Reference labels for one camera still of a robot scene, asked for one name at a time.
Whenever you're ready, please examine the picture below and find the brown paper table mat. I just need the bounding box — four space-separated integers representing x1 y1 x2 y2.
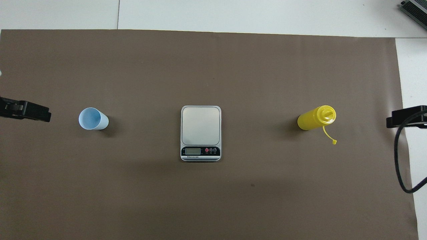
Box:
0 29 419 240

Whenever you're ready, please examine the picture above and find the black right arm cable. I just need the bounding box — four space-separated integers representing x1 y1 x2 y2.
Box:
394 111 427 194

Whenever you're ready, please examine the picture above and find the light blue plastic cup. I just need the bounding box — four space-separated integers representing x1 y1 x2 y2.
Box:
78 107 109 131

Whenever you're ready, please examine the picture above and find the silver digital kitchen scale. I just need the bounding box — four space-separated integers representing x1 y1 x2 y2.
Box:
180 105 222 162

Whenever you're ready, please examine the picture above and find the grey metal power supply box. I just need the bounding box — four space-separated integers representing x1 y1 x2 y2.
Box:
400 0 427 31

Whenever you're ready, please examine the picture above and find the yellow squeeze seasoning bottle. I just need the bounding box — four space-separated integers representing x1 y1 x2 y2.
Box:
297 105 338 145

